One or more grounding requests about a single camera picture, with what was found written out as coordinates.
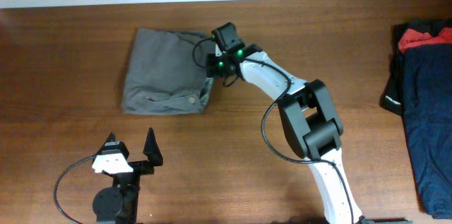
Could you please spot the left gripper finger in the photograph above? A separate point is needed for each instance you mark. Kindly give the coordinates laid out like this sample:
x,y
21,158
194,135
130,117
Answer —
x,y
151,149
112,146

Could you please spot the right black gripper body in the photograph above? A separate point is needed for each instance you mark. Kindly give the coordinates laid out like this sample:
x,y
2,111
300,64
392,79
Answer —
x,y
215,65

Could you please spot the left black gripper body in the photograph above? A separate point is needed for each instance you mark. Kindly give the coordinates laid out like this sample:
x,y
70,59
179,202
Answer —
x,y
131,181

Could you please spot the grey shorts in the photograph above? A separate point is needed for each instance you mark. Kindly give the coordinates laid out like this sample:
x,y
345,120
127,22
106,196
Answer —
x,y
165,74

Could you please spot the navy blue t-shirt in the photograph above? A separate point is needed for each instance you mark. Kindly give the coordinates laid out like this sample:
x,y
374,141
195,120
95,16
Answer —
x,y
427,120

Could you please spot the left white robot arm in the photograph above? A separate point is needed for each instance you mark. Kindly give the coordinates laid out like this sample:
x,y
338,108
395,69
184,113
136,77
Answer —
x,y
119,203

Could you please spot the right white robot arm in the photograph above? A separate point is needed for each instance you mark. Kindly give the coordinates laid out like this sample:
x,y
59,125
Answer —
x,y
310,121

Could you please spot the black garment with logo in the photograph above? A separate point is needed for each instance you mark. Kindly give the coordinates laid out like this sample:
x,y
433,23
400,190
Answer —
x,y
391,98

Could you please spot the red garment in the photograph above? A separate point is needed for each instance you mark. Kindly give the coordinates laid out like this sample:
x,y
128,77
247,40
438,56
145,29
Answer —
x,y
412,39

